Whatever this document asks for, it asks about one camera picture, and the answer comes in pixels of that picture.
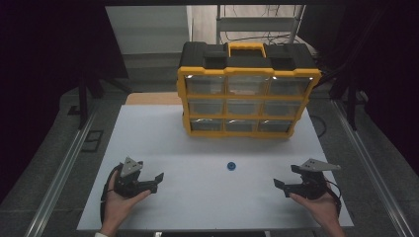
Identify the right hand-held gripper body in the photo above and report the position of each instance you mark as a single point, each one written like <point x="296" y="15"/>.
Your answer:
<point x="311" y="184"/>

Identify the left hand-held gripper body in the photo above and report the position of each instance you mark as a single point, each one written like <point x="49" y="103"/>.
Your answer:
<point x="129" y="180"/>

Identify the clear plastic drawer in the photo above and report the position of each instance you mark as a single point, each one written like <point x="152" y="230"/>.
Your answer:
<point x="206" y="125"/>

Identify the yellow black drawer organizer cabinet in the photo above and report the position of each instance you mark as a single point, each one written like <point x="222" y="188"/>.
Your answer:
<point x="250" y="59"/>

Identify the person's right hand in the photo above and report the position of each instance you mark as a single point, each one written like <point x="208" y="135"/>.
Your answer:
<point x="318" y="207"/>

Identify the person's left hand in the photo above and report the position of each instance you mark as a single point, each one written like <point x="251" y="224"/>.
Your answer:
<point x="120" y="205"/>

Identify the white table sheet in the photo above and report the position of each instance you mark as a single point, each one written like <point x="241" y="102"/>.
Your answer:
<point x="197" y="197"/>

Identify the black floor socket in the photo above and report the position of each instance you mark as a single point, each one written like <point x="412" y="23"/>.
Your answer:
<point x="93" y="140"/>

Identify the wooden board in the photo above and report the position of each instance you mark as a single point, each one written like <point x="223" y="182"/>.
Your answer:
<point x="151" y="98"/>

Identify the black stand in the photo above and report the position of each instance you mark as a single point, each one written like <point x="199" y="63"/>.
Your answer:
<point x="351" y="98"/>
<point x="84" y="98"/>

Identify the grid of clear drawers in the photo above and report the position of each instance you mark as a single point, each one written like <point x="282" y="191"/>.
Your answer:
<point x="247" y="85"/>

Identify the white panel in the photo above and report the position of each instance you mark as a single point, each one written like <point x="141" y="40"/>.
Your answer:
<point x="148" y="29"/>

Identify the aluminium frame rail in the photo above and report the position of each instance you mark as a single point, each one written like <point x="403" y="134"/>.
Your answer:
<point x="372" y="171"/>
<point x="56" y="184"/>

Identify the grey metal shelf frame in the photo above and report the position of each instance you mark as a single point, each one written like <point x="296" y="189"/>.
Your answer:
<point x="255" y="23"/>

